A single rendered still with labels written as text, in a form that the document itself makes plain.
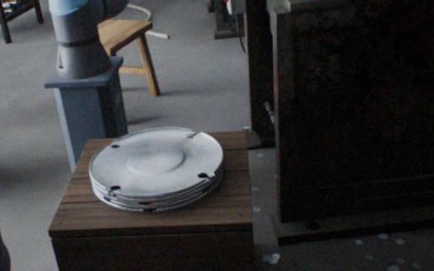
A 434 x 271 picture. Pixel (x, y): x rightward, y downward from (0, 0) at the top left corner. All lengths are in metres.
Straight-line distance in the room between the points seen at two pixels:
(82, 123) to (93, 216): 0.51
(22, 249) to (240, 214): 0.81
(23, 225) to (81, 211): 0.67
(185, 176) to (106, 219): 0.18
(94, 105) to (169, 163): 0.44
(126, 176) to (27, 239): 0.64
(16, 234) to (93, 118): 0.44
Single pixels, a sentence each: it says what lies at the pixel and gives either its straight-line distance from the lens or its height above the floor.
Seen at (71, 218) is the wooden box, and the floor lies 0.35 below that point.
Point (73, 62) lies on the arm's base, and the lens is 1.57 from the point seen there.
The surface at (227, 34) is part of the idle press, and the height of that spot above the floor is 0.02.
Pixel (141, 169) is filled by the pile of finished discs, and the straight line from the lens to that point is 1.21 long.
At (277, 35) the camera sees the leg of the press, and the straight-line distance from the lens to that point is 1.37.
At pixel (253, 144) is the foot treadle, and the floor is 0.16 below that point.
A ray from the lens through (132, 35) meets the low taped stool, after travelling 2.31.
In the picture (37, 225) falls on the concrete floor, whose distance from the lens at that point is 1.82.
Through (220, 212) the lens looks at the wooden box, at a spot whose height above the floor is 0.35.
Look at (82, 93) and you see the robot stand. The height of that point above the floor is 0.41.
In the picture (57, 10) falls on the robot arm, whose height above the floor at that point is 0.63.
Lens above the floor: 1.00
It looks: 28 degrees down
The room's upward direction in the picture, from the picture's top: 7 degrees counter-clockwise
